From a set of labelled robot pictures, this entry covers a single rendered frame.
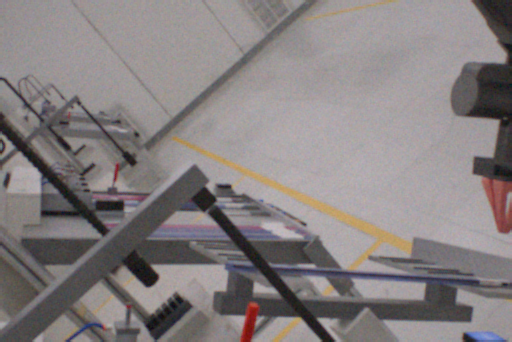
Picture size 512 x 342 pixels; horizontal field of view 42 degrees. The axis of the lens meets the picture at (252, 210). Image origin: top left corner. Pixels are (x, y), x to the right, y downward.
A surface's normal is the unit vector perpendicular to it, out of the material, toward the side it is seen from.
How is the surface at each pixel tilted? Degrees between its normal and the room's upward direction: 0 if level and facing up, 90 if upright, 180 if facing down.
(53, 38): 90
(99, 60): 90
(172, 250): 90
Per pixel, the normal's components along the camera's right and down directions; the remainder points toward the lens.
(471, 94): -0.95, -0.04
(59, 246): 0.29, 0.18
